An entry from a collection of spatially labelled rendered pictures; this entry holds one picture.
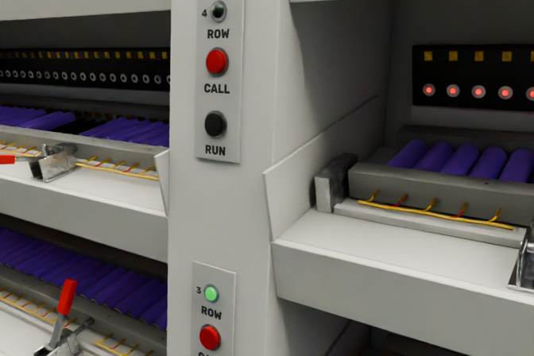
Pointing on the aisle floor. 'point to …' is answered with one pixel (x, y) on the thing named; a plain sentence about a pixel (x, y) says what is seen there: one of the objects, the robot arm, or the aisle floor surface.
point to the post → (261, 140)
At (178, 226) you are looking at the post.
